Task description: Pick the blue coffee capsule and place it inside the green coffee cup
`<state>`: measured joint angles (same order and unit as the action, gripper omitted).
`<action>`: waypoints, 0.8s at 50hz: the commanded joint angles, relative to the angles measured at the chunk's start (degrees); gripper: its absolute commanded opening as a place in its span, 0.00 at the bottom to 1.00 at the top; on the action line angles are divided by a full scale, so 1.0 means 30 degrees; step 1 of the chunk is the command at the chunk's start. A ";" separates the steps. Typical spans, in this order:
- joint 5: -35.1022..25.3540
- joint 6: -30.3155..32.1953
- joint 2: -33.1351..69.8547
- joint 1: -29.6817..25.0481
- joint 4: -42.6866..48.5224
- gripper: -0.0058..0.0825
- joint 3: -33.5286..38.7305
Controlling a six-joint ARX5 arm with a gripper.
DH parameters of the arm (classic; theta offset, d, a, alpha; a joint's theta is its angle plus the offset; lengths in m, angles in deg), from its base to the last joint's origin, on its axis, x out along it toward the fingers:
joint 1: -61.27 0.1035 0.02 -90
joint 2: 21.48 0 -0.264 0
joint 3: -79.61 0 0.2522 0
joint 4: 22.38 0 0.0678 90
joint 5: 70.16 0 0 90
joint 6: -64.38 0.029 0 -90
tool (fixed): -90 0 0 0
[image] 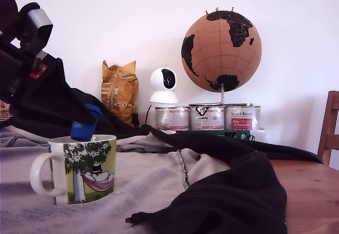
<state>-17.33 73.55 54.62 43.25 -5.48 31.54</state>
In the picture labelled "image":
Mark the yellow coffee bag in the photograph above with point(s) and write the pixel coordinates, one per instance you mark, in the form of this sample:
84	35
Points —
119	91

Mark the grey camera box with bracket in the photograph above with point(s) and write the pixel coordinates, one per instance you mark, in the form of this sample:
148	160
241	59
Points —
39	25

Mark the cork globe on metal stand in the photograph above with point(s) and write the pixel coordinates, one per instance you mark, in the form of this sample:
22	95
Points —
219	51

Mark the silver tin red banner label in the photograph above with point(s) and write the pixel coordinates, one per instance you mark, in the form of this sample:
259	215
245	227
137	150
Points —
242	117

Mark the blue coffee capsule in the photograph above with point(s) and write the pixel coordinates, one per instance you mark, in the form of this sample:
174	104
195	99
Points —
80	132

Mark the grey and black hoodie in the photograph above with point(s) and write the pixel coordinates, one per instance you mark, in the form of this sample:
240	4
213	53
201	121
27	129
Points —
225	186

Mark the wooden chair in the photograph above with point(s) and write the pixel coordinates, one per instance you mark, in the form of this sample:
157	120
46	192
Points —
329	128

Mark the silver tin white red label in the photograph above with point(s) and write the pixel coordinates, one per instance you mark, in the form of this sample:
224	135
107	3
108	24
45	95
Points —
172	118

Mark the silver tin black logo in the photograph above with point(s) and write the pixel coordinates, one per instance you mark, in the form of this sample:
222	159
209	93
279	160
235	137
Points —
207	118

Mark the white dome security camera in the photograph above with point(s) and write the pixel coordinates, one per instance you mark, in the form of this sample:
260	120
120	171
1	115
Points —
162	96

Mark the green illustrated coffee mug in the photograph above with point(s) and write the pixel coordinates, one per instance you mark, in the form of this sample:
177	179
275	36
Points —
87	170

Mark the dark green flat box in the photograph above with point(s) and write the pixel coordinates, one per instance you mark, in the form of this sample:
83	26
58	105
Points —
212	134

